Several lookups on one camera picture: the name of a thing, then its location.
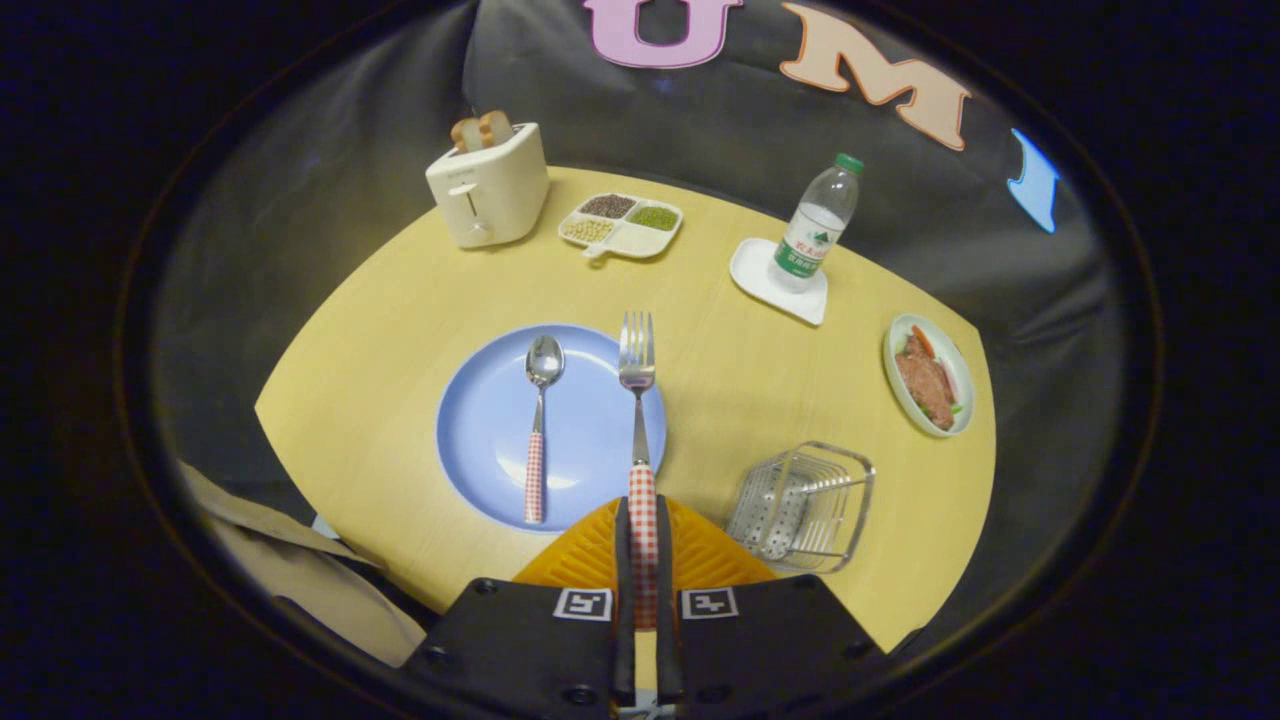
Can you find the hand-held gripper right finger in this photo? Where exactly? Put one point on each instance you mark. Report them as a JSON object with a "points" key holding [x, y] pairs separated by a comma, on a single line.
{"points": [[668, 620]]}

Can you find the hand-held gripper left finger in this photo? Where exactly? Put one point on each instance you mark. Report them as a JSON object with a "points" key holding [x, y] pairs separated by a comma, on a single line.
{"points": [[624, 600]]}

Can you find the blue plate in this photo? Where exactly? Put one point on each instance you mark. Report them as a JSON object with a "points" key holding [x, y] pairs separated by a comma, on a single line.
{"points": [[590, 440]]}

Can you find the beige cloth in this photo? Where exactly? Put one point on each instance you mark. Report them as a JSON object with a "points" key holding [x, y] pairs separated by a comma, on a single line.
{"points": [[300, 580]]}

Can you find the cooked meat slices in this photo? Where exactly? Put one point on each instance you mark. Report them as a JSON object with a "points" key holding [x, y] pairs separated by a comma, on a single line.
{"points": [[925, 385]]}

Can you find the white square coaster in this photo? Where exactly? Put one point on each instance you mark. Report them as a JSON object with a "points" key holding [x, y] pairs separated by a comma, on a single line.
{"points": [[750, 275]]}

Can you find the divided white snack dish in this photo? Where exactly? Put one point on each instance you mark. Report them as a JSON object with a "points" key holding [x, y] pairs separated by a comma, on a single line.
{"points": [[640, 243]]}

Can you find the pale green food plate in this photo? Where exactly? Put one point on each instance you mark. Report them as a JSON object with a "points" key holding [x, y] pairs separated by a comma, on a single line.
{"points": [[963, 395]]}

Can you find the clear plastic water bottle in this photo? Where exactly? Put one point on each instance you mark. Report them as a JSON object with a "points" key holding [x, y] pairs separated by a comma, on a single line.
{"points": [[815, 230]]}

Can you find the white toaster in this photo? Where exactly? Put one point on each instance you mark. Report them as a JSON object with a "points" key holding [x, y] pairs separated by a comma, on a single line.
{"points": [[500, 190]]}

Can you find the toasted bread slice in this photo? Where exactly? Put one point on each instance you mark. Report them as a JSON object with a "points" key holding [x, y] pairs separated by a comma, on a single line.
{"points": [[466, 135], [496, 128]]}

